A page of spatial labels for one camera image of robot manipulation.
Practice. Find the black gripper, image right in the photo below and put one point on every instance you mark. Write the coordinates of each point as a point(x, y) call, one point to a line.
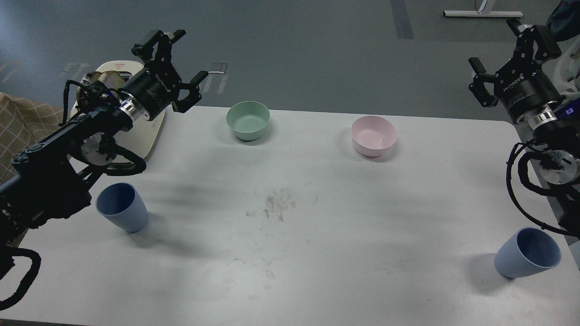
point(521, 85)

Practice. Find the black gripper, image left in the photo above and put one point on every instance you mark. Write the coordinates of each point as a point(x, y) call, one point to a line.
point(158, 84)

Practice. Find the blue cup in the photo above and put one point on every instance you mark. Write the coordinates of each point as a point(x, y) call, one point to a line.
point(529, 251)
point(121, 204)

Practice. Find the white office chair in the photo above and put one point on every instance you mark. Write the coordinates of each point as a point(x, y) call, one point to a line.
point(566, 75)

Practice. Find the right toast slice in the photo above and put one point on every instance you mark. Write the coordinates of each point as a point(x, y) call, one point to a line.
point(111, 79)

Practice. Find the cream toaster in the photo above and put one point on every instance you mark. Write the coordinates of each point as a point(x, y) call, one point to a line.
point(142, 137)

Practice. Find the dark blue fabric item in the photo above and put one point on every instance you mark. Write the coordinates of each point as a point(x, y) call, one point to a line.
point(564, 21)

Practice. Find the white desk leg base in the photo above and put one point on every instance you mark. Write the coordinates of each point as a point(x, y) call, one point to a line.
point(483, 9)

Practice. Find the green bowl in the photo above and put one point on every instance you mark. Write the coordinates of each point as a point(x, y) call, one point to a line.
point(248, 120)

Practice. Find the beige checkered cloth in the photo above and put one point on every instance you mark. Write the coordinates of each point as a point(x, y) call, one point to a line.
point(23, 123)

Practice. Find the pink bowl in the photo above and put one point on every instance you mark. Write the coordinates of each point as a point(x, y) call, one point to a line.
point(373, 136)

